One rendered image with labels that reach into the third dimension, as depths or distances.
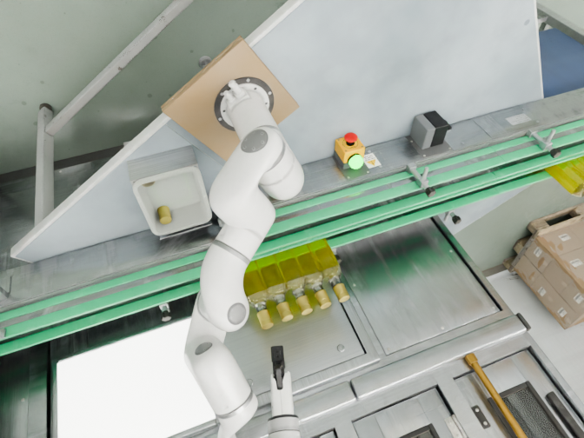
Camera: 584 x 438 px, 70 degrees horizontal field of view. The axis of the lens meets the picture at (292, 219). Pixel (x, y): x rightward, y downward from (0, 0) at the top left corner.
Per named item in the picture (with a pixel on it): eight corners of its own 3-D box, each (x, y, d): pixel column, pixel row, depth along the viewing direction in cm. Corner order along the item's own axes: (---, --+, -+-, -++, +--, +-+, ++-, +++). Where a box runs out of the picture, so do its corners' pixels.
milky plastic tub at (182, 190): (150, 216, 124) (155, 238, 119) (125, 162, 107) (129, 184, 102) (207, 200, 128) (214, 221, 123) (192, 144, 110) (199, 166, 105)
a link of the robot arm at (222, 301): (206, 238, 88) (169, 297, 85) (224, 241, 76) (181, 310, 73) (256, 270, 93) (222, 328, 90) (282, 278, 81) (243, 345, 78)
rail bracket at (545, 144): (522, 135, 140) (550, 160, 132) (531, 116, 135) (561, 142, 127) (532, 131, 141) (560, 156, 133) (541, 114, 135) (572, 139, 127)
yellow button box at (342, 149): (333, 155, 133) (342, 169, 129) (335, 136, 127) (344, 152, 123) (353, 149, 135) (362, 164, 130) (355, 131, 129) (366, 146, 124)
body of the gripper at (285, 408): (299, 428, 102) (294, 381, 109) (299, 417, 94) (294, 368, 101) (268, 431, 102) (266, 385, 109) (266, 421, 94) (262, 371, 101)
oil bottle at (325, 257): (300, 234, 137) (325, 288, 124) (299, 223, 132) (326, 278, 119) (315, 228, 138) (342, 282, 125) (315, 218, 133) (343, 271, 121)
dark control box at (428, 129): (408, 134, 139) (421, 149, 134) (413, 115, 133) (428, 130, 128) (429, 129, 140) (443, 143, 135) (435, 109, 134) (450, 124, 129)
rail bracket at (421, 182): (402, 169, 131) (425, 199, 123) (407, 152, 125) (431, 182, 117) (414, 166, 132) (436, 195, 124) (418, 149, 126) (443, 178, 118)
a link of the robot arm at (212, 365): (288, 368, 84) (262, 348, 98) (242, 281, 80) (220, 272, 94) (219, 421, 78) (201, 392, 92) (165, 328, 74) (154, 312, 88)
